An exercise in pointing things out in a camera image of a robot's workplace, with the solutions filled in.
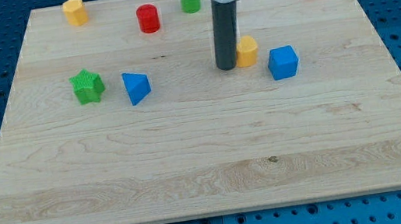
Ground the blue triangular prism block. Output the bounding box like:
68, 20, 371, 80
121, 73, 151, 106

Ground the yellow hexagon block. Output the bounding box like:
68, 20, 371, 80
62, 0, 89, 26

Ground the green cylinder block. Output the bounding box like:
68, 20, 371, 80
180, 0, 202, 14

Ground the green star block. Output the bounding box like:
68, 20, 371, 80
69, 68, 105, 105

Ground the wooden board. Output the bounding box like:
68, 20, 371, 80
0, 0, 401, 224

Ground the yellow heart block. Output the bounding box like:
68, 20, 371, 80
236, 35, 259, 68

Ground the blue cube block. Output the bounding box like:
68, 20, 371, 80
268, 45, 299, 80

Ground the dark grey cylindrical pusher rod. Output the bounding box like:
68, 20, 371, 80
211, 0, 237, 71

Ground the red cylinder block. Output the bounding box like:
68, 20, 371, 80
135, 4, 161, 34

